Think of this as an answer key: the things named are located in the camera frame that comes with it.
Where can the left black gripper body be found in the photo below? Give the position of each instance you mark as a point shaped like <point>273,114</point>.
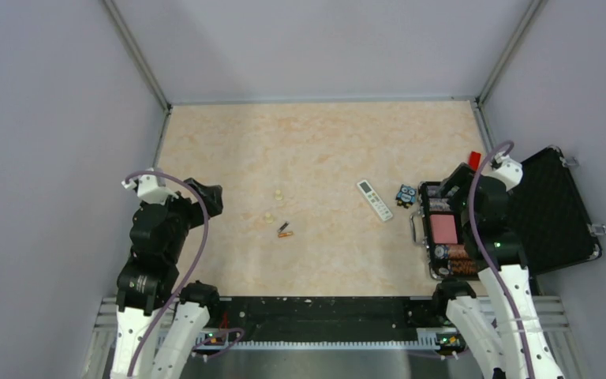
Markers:
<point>192,215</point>

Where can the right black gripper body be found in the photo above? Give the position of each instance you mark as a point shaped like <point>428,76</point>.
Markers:
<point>461,178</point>

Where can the white remote control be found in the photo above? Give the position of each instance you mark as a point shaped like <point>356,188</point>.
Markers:
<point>375,201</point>

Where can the black AAA battery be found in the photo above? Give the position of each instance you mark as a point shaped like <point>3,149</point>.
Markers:
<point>283,227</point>

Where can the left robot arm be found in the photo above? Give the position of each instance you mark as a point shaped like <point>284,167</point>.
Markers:
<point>159,317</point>

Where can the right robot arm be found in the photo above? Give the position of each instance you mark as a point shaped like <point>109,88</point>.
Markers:
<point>514,346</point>

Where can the red small block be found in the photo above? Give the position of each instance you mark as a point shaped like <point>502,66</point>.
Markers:
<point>474,160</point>

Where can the pink card deck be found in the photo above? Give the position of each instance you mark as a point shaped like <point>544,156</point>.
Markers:
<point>444,229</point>

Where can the blue owl figurine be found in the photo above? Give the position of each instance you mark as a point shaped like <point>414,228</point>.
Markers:
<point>406,196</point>

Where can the black poker chip case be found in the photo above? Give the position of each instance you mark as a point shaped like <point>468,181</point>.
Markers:
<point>545,211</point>

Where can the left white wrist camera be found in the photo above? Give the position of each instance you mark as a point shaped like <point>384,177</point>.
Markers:
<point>150,189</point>

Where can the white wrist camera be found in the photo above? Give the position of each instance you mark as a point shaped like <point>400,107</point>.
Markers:
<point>506,170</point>
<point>150,189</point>

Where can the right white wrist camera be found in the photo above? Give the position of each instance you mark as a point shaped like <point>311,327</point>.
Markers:
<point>506,170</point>

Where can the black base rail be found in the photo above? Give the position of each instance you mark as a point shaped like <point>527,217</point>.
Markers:
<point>411,322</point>

